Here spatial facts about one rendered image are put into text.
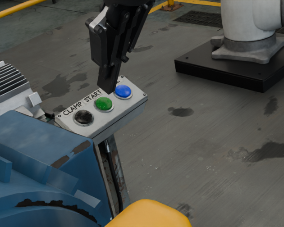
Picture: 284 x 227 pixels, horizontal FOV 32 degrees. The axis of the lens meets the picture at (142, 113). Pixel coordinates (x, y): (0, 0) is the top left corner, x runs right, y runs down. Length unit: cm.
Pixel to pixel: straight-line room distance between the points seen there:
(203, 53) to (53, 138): 129
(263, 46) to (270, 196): 59
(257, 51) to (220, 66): 12
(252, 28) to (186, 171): 53
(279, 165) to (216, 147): 16
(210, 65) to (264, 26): 19
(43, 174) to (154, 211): 8
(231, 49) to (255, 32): 9
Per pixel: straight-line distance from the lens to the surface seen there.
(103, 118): 86
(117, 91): 90
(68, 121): 84
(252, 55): 148
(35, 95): 101
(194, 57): 155
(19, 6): 373
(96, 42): 72
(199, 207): 102
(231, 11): 146
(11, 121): 34
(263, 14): 144
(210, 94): 141
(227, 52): 151
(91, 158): 30
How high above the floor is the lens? 147
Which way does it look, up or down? 29 degrees down
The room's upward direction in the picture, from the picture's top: 12 degrees counter-clockwise
